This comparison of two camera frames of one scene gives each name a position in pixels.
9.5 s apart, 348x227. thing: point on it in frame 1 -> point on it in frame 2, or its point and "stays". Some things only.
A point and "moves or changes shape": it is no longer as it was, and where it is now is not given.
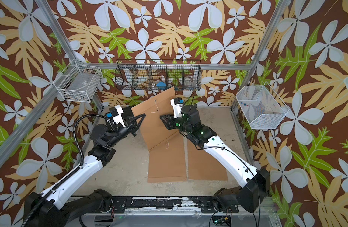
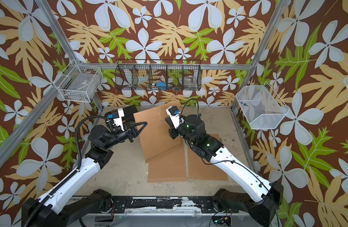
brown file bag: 152,126 moves or changes shape
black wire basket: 183,74 stays
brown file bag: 201,166 stays
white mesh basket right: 260,106 stays
